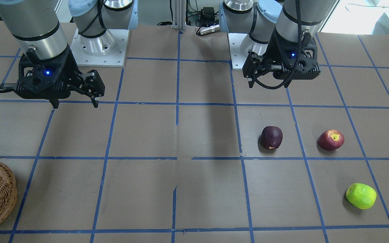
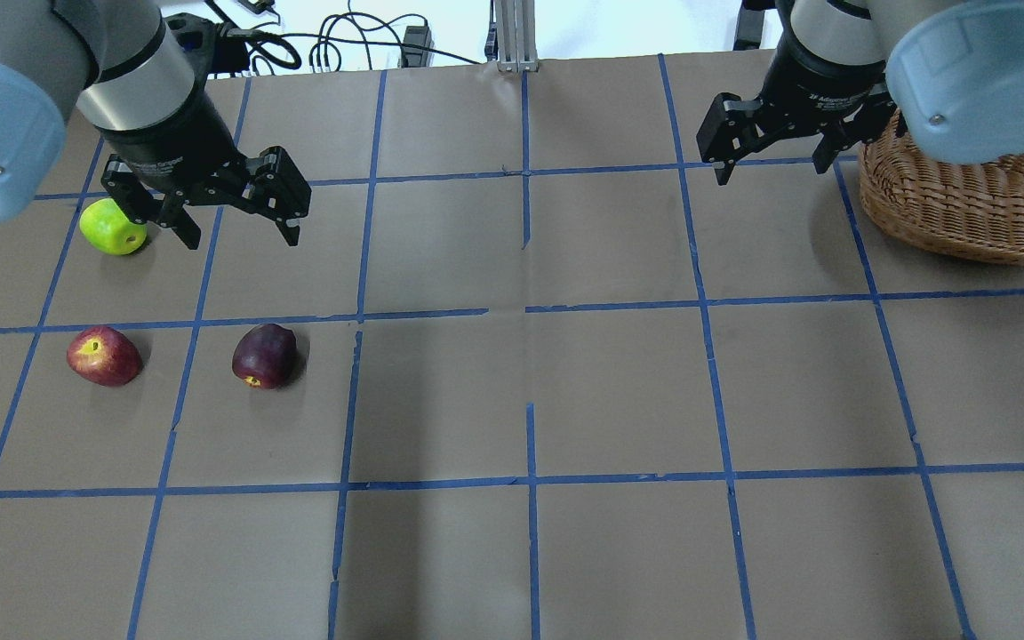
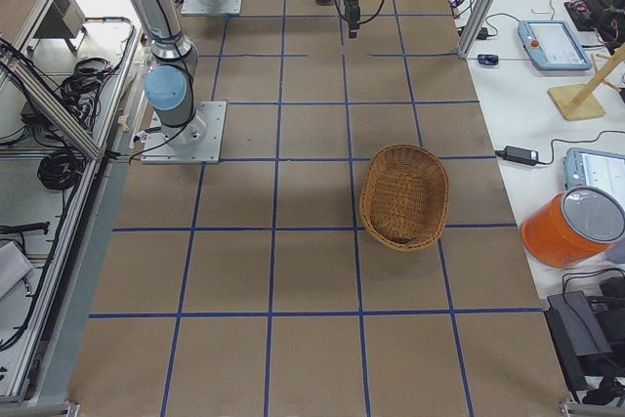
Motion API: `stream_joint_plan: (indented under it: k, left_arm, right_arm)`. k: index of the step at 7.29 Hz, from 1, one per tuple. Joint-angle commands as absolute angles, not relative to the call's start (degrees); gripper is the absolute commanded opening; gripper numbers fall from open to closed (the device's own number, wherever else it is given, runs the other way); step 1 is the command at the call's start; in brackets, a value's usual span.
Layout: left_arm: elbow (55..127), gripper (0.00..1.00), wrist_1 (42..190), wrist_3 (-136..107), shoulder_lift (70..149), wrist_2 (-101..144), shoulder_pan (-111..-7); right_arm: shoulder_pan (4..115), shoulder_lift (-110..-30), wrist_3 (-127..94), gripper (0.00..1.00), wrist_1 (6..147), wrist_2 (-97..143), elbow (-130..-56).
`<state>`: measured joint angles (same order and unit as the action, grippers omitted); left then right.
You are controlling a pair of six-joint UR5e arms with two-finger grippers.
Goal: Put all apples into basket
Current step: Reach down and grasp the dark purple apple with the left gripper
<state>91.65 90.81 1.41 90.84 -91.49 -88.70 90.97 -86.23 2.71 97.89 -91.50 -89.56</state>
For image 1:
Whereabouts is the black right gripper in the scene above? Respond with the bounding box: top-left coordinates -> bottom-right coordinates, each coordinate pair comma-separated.
14,46 -> 105,109

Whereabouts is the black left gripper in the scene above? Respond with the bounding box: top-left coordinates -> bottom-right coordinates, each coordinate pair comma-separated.
242,30 -> 321,89

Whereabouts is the dark purple apple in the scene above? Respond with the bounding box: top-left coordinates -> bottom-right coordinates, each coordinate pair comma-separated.
261,126 -> 283,150

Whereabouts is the red yellow apple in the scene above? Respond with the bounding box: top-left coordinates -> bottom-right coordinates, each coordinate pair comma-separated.
317,129 -> 345,151

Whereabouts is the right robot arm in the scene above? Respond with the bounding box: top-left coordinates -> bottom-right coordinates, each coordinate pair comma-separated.
0,0 -> 138,109

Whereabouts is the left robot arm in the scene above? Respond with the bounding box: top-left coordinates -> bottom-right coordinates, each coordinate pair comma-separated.
218,0 -> 335,90

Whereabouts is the silver cylindrical connector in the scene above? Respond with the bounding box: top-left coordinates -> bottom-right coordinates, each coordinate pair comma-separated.
197,24 -> 220,36

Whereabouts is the black power adapter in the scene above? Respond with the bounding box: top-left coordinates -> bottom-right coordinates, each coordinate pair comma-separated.
201,7 -> 215,21

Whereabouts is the green apple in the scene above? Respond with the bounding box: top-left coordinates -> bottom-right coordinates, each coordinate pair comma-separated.
345,183 -> 377,210

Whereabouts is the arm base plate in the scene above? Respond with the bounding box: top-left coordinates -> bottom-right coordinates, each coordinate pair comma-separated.
71,29 -> 130,68
228,33 -> 268,71

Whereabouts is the aluminium frame post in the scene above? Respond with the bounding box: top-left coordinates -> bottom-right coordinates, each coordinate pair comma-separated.
170,0 -> 187,32

